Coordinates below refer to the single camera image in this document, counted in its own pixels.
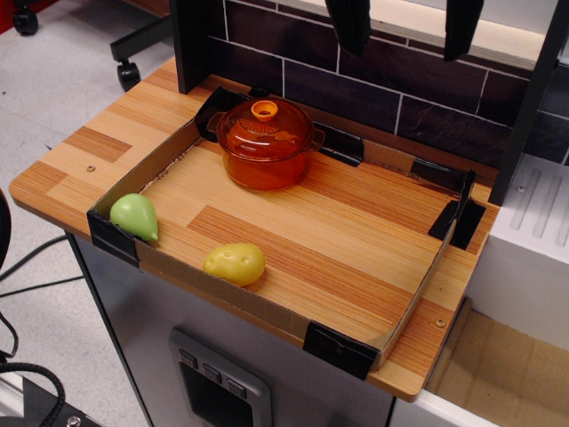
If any green plastic pear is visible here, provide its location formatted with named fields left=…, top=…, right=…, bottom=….
left=109, top=193, right=158, bottom=242

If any yellow plastic potato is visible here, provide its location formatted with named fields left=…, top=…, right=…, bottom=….
left=203, top=243, right=266, bottom=287

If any black braided cable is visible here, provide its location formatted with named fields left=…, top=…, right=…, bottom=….
left=0, top=362, right=67, bottom=427

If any cardboard fence with black tape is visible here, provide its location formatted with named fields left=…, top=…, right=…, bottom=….
left=87, top=87, right=485, bottom=383

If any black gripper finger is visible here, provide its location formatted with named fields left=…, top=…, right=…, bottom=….
left=325, top=0, right=372, bottom=56
left=444, top=0, right=484, bottom=61

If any grey oven control panel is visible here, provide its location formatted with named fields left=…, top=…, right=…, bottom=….
left=170, top=328, right=273, bottom=427

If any orange glass pot lid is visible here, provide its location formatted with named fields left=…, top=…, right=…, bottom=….
left=209, top=98, right=316, bottom=162

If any white sink drainboard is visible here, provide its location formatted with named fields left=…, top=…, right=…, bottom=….
left=467, top=155, right=568, bottom=349

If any black caster wheel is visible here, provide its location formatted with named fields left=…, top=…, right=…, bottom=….
left=12, top=0, right=38, bottom=36

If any orange glass pot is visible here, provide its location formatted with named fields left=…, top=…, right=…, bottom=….
left=221, top=126, right=325, bottom=191

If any black rolling chair base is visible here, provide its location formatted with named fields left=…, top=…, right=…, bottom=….
left=110, top=15, right=172, bottom=92

